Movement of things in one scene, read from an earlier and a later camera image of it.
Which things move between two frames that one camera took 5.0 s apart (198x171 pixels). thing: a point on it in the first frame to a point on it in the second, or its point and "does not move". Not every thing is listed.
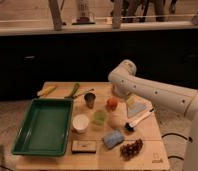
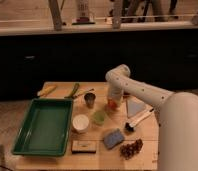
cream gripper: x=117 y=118 to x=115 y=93
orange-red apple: x=112 y=103 does not move
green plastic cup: x=99 y=117 does not move
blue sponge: x=112 y=139 does not move
